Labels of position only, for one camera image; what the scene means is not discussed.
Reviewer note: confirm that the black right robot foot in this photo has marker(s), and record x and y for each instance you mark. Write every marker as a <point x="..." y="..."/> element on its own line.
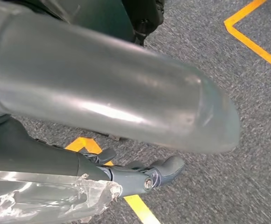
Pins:
<point x="144" y="15"/>

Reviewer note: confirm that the clear plastic wrap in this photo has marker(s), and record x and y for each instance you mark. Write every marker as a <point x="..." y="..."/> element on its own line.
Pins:
<point x="56" y="201"/>

